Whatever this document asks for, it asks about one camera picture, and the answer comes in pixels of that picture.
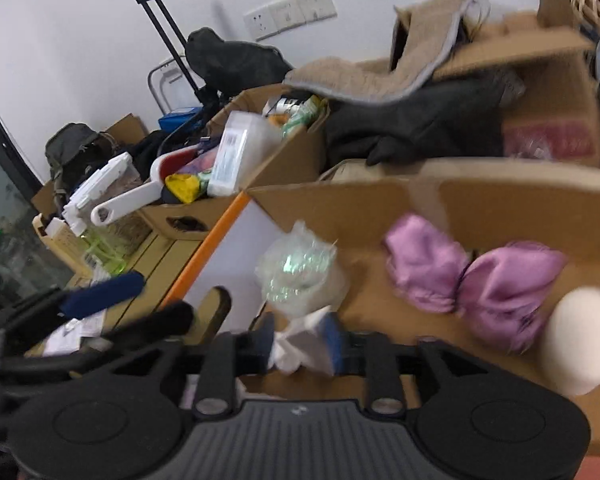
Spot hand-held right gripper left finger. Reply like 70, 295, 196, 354
112, 312, 277, 422

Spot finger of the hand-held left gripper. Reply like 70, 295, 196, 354
2, 270, 147, 347
0, 300, 195, 374

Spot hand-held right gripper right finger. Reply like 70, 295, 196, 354
320, 311, 487, 419

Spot white plush toy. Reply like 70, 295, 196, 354
271, 309, 342, 377

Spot clear plastic bag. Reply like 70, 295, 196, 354
254, 220, 351, 319

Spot purple satin cloth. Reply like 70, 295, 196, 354
383, 213, 569, 354

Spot red cardboard box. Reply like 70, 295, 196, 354
155, 157, 600, 480

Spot green spray bottle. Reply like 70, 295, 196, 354
81, 224, 129, 277

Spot folding slat table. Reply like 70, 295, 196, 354
45, 232, 231, 357

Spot wooden box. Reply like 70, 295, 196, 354
32, 212, 89, 274

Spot clear grain jar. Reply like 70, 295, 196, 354
62, 153, 154, 252

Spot white scoop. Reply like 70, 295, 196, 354
90, 147, 216, 227

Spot glass door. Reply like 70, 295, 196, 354
0, 82, 77, 313

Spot yellow packet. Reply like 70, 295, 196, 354
164, 172, 204, 205

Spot dark backpack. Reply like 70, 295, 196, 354
44, 122, 117, 202

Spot black clothes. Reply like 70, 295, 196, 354
129, 130, 172, 167

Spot tall cardboard box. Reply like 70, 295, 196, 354
104, 113, 149, 147

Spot blue plastic box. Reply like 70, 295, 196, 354
158, 106, 204, 134

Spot clear plastic container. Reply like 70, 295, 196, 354
207, 110, 284, 197

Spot small brown cardboard box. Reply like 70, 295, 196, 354
139, 85, 331, 241

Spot dark grey cloth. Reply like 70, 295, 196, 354
324, 67, 526, 167

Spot green packets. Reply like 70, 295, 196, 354
279, 95, 329, 137

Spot black trolley bag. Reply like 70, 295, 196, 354
184, 27, 294, 99

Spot beige cloth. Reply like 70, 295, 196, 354
283, 0, 479, 106

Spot large open cardboard box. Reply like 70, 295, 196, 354
387, 0, 600, 169

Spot black trolley handle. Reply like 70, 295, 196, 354
102, 0, 207, 107

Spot wall outlet strip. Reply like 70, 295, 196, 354
243, 0, 339, 42

